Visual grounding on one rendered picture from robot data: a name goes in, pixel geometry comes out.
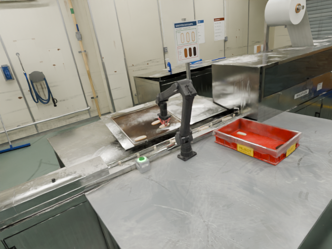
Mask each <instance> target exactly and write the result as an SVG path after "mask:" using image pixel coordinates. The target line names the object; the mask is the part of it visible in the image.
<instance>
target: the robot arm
mask: <svg viewBox="0 0 332 249"><path fill-rule="evenodd" d="M177 93H180V94H181V95H182V114H181V126H180V129H179V132H177V133H176V135H175V141H176V143H177V145H178V146H179V145H180V146H181V151H180V154H178V155H177V157H178V158H179V159H181V160H183V161H187V160H189V159H190V158H192V157H194V156H196V155H197V152H195V151H193V149H192V147H191V144H190V142H191V141H193V136H192V130H191V129H190V122H191V114H192V106H193V101H194V98H195V96H197V92H196V90H195V89H194V87H193V83H192V81H191V80H189V79H185V80H180V81H176V82H175V83H174V84H172V85H171V87H170V88H168V89H167V90H165V91H163V92H161V93H159V94H157V96H156V101H155V103H156V104H157V105H158V106H159V107H160V113H158V114H157V116H159V117H158V119H159V121H160V122H161V124H162V125H163V124H164V125H165V126H167V124H168V122H169V120H170V117H171V115H169V114H167V101H168V99H169V98H170V97H172V96H174V95H175V94H177ZM161 120H163V122H162V121H161ZM166 121H167V123H166Z"/></svg>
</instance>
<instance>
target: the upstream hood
mask: <svg viewBox="0 0 332 249"><path fill-rule="evenodd" d="M109 174H110V173H109V169H108V166H107V165H106V164H105V162H104V161H103V160H102V158H101V157H100V156H98V157H95V158H92V159H90V160H87V161H85V162H82V163H79V164H77V165H74V166H71V167H69V168H66V169H63V170H61V171H58V172H56V173H53V174H50V175H48V176H45V177H43V178H40V179H37V180H35V181H32V182H29V183H27V184H24V185H22V186H19V187H16V188H14V189H11V190H8V191H6V192H3V193H1V194H0V222H1V221H3V220H5V219H8V218H10V217H12V216H15V215H17V214H19V213H22V212H24V211H26V210H29V209H31V208H33V207H36V206H38V205H40V204H43V203H45V202H47V201H49V200H52V199H54V198H56V197H59V196H61V195H63V194H66V193H68V192H70V191H73V190H75V189H77V188H80V187H82V186H84V185H86V184H89V183H91V182H93V181H96V180H98V179H100V178H102V177H104V176H107V175H109Z"/></svg>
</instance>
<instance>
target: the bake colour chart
mask: <svg viewBox="0 0 332 249"><path fill-rule="evenodd" d="M173 32H174V42H175V51H176V61H177V65H179V64H183V63H188V62H193V61H198V60H200V52H199V36H198V21H197V19H196V20H187V21H178V22H173Z"/></svg>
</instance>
